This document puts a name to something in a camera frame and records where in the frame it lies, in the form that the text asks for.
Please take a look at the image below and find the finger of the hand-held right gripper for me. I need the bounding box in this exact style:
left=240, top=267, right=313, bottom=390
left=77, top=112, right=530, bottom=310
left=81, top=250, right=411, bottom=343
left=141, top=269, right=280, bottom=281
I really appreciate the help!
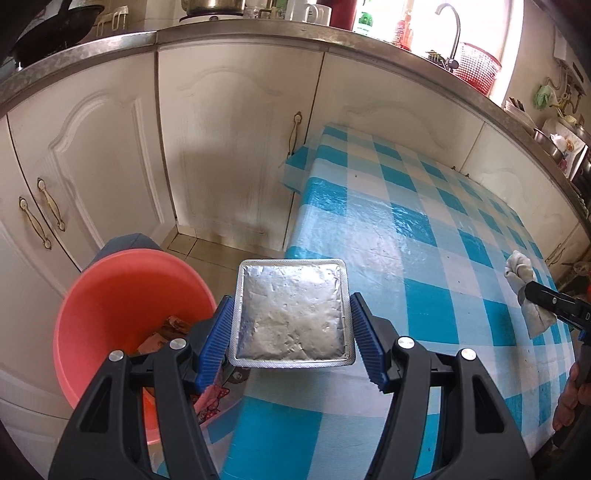
left=523, top=282, right=591, bottom=329

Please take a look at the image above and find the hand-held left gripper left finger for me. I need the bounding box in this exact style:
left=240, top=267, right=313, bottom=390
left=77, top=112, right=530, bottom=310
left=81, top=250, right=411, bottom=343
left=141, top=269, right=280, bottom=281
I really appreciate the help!
left=46, top=294, right=236, bottom=480

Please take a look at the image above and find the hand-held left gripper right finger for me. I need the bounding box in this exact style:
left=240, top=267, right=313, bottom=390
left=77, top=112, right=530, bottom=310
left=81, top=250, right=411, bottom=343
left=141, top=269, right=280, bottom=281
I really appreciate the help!
left=349, top=292, right=539, bottom=480

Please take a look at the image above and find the white cloth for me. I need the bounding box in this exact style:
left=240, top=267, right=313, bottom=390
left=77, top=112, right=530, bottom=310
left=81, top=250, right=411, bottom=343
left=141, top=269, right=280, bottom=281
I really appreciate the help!
left=503, top=250, right=560, bottom=337

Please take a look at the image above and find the foil tray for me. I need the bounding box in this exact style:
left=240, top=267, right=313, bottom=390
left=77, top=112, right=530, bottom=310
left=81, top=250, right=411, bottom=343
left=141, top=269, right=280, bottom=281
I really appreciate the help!
left=227, top=258, right=357, bottom=368

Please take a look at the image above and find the pink plastic bucket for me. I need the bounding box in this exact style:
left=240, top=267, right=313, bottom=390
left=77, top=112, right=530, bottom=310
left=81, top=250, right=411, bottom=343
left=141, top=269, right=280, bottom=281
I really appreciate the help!
left=52, top=249, right=245, bottom=446

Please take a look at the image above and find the person's right hand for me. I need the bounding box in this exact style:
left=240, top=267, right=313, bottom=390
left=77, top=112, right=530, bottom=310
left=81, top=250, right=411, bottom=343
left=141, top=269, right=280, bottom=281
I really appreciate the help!
left=551, top=360, right=587, bottom=432

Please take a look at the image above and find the white cabinet door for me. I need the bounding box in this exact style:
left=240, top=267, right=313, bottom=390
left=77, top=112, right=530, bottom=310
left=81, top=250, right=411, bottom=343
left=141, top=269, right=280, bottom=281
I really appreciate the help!
left=462, top=122, right=578, bottom=241
left=157, top=48, right=324, bottom=252
left=545, top=222, right=591, bottom=282
left=318, top=55, right=485, bottom=167
left=0, top=124, right=88, bottom=416
left=7, top=78, right=176, bottom=273

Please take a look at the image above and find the grey blue cloth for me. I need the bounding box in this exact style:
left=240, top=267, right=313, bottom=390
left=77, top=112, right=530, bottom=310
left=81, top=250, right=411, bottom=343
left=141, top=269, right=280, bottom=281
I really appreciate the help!
left=95, top=233, right=164, bottom=271

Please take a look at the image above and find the blue checked tablecloth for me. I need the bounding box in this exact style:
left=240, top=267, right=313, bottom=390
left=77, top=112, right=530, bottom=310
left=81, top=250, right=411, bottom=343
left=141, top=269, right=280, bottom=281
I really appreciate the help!
left=205, top=122, right=578, bottom=480

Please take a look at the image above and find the floral printed box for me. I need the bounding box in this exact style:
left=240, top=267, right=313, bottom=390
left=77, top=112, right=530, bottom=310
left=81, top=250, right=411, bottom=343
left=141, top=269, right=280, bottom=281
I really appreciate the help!
left=542, top=117, right=589, bottom=178

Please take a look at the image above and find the steel bowl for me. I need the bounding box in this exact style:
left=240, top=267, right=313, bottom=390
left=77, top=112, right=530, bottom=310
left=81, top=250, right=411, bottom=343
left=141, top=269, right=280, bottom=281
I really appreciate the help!
left=533, top=128, right=566, bottom=160

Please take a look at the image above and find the stack of plates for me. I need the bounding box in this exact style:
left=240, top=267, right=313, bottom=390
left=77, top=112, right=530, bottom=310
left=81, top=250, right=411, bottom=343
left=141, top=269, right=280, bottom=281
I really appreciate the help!
left=504, top=97, right=539, bottom=127

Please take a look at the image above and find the green hanging cloth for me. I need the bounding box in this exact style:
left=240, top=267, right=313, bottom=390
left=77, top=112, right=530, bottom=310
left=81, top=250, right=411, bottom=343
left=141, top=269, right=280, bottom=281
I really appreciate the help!
left=534, top=83, right=557, bottom=109

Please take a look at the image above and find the red plastic basket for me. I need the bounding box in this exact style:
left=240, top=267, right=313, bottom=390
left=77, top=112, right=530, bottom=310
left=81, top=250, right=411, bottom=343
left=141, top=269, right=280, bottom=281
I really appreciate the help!
left=450, top=42, right=503, bottom=95

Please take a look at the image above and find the steel faucet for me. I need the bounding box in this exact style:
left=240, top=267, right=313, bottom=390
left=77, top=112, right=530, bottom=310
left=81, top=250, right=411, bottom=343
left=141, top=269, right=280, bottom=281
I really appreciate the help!
left=436, top=2, right=462, bottom=70

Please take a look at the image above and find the bright window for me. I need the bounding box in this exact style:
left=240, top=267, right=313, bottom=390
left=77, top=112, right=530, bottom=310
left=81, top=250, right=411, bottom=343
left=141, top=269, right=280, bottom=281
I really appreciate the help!
left=360, top=0, right=525, bottom=102

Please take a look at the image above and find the red bottle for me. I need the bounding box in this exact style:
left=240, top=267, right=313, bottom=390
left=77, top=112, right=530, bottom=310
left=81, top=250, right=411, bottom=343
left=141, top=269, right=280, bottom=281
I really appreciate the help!
left=394, top=9, right=414, bottom=49

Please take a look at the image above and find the grey kitchen countertop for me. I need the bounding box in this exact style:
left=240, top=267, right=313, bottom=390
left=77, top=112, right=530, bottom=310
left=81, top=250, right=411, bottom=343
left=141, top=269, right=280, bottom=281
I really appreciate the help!
left=0, top=21, right=591, bottom=213

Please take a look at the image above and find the green detergent bottle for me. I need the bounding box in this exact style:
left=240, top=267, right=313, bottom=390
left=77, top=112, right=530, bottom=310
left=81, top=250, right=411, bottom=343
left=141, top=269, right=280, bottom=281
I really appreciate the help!
left=355, top=4, right=377, bottom=35

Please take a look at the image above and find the white induction cooker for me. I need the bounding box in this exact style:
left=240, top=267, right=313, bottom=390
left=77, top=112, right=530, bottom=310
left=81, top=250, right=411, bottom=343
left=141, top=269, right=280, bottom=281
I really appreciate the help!
left=179, top=14, right=245, bottom=25

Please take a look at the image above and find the red thermos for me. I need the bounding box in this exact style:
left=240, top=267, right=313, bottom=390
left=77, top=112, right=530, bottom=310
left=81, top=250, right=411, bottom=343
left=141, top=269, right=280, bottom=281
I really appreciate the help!
left=330, top=0, right=358, bottom=28

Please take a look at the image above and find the white mug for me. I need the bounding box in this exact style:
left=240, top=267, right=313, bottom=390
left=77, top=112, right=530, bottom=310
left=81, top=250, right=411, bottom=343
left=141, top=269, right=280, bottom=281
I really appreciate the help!
left=286, top=0, right=333, bottom=26

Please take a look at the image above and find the steel kettle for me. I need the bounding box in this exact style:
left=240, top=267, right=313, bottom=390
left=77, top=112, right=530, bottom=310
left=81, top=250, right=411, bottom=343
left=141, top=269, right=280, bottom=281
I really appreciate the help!
left=180, top=0, right=247, bottom=17

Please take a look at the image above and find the white plastic rack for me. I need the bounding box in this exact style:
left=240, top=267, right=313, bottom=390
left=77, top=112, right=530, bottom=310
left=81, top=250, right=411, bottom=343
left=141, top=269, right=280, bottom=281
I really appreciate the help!
left=95, top=7, right=130, bottom=35

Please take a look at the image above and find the black wok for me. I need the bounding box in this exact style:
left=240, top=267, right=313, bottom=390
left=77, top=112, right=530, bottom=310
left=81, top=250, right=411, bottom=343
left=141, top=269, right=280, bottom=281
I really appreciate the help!
left=11, top=0, right=107, bottom=65

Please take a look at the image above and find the white wall box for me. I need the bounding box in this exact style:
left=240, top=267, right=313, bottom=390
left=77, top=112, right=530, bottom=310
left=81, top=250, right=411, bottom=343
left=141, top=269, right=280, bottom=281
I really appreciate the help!
left=551, top=32, right=571, bottom=63

